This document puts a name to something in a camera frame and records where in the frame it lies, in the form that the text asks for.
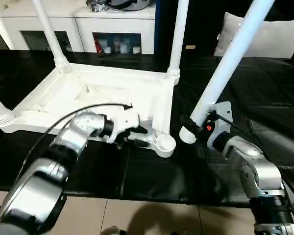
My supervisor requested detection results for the white plastic table top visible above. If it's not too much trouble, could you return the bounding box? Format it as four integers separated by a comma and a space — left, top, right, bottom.
0, 63, 178, 158

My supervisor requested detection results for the grey cushion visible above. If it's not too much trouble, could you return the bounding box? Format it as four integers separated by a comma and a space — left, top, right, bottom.
214, 12, 294, 59

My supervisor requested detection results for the dark round appliance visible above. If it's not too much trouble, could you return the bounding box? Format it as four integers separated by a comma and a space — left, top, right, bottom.
87, 0, 153, 12

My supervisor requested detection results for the white glass-door cabinet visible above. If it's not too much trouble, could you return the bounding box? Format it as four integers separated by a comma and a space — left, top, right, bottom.
0, 0, 157, 55

